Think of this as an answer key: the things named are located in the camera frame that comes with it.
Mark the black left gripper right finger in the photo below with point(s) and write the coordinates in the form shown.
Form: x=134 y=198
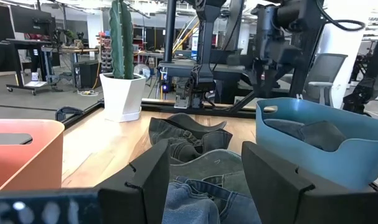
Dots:
x=276 y=193

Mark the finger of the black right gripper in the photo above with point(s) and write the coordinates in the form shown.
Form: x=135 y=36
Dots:
x=261 y=82
x=278 y=73

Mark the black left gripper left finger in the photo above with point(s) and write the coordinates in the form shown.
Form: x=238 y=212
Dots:
x=145 y=186

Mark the blue denim cap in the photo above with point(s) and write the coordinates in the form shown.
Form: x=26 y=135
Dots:
x=191 y=205

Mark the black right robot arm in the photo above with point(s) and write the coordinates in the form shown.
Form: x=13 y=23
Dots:
x=205 y=46

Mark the grey office chair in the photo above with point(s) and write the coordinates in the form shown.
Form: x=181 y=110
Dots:
x=327 y=71

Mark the blue plastic bin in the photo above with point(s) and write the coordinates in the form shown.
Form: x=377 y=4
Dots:
x=338 y=165

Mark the yellow diagonal pole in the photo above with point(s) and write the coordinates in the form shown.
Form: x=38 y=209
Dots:
x=185 y=36

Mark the white plant pot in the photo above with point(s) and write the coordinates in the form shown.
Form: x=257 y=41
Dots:
x=122 y=96

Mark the box with purple light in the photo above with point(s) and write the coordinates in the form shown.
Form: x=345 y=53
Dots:
x=166 y=88

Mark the small round fan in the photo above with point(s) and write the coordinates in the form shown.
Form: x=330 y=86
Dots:
x=142 y=71

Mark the orange plastic bin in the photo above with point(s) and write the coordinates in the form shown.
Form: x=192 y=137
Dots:
x=26 y=165

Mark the black box cabinet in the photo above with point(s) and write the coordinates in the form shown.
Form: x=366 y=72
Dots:
x=89 y=74

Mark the red parts shelf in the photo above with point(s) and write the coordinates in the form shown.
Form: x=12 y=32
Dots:
x=105 y=53

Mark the wooden workbench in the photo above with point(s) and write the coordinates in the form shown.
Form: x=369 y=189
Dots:
x=79 y=49

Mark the black wheeled monitor cart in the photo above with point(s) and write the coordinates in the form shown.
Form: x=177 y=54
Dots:
x=26 y=62

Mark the black monitor screen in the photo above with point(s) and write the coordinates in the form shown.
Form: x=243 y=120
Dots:
x=31 y=20

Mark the black partition panel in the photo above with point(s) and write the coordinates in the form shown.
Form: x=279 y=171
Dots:
x=0 y=37

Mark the black diagonal frame strut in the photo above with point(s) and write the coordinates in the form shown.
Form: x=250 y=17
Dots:
x=243 y=104

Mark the black square frame post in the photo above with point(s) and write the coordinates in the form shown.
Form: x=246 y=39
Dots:
x=308 y=49

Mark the black table edge rail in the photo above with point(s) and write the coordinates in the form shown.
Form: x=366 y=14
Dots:
x=163 y=106

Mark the black table side rail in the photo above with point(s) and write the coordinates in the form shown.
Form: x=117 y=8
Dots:
x=83 y=115

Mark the black round frame pole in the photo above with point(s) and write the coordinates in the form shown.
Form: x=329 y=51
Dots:
x=170 y=31

